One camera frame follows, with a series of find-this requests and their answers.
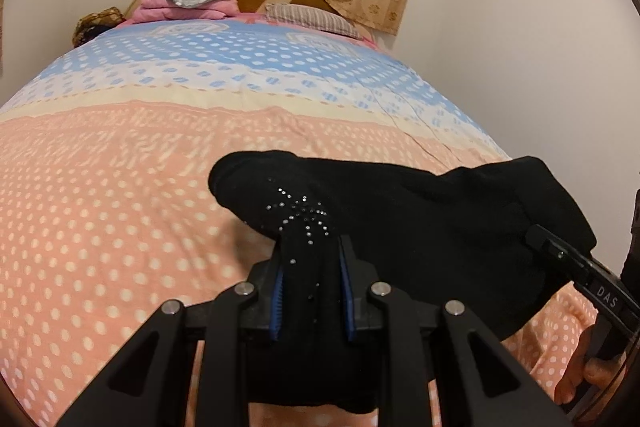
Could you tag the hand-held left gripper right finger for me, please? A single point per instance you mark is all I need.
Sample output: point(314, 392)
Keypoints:
point(347, 302)

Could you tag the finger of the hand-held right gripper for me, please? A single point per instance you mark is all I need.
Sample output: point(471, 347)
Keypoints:
point(550, 247)

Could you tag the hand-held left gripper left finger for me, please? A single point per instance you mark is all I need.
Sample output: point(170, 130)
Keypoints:
point(277, 302)

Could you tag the black pants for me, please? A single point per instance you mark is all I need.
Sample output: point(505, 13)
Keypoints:
point(400, 217)

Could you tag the person's right hand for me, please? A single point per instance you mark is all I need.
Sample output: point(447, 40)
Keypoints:
point(595, 379)

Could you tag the dark cloth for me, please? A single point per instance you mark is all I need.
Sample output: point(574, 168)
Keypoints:
point(634, 237)

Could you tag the dotted pink and blue bedspread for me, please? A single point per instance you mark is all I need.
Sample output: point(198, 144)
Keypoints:
point(125, 167)

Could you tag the striped pillow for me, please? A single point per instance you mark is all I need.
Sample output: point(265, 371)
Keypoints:
point(310, 17)

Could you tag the folded pink blanket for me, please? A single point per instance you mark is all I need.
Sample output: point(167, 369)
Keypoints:
point(165, 12)

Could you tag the brown patterned cloth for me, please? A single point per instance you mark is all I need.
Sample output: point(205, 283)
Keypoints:
point(95, 24)

